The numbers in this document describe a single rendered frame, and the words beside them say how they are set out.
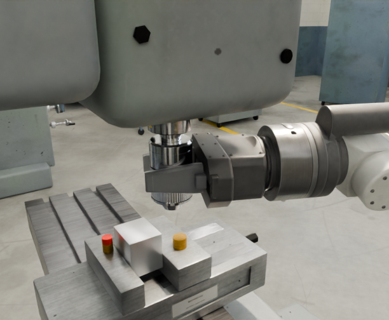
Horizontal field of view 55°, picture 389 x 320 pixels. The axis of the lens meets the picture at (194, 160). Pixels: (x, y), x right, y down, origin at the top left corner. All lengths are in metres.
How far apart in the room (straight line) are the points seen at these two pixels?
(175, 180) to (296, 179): 0.13
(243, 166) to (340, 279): 2.02
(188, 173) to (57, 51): 0.20
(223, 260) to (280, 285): 1.60
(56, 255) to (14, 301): 1.48
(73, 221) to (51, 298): 0.35
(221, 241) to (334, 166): 0.32
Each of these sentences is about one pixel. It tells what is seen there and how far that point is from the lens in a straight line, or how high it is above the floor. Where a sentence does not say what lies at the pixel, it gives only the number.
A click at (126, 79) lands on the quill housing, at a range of 0.26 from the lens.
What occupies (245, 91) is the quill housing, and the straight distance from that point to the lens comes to 0.31.
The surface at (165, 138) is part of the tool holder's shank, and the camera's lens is 0.39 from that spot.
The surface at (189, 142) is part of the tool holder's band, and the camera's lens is 0.39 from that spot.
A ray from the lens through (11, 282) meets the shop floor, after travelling 2.42.
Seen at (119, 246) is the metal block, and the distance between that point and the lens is 0.58.
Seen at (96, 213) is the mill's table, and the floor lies 0.95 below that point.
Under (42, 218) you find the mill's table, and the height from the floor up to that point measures 0.95.
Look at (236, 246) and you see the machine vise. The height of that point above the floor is 1.02.
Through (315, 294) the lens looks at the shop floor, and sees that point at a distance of 2.22.
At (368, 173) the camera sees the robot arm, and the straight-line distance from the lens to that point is 0.43.
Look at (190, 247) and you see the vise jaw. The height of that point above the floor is 1.06.
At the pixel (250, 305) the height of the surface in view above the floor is 0.87.
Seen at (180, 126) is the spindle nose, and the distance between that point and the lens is 0.37.
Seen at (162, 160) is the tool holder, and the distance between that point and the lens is 0.38.
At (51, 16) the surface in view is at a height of 1.39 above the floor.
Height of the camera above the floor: 1.39
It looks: 21 degrees down
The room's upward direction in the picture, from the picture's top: straight up
